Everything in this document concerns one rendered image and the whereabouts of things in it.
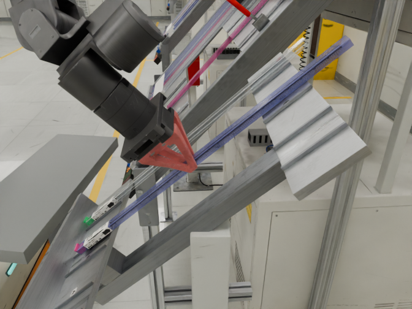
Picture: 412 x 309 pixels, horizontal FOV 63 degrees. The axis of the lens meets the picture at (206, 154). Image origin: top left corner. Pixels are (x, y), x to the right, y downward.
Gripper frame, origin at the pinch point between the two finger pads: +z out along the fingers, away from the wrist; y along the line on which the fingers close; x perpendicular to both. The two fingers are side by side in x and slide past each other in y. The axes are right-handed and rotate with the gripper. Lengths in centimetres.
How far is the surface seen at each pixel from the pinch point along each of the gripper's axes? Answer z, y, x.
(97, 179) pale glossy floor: 38, 133, 111
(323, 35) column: 159, 340, -70
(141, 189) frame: 9.7, 23.2, 23.8
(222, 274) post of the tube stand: 16.0, -5.8, 8.4
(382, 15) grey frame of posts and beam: 15.4, 26.8, -37.6
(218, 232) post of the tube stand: 9.8, -4.2, 3.7
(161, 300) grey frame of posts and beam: 40, 20, 49
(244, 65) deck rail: 5.8, 29.9, -11.7
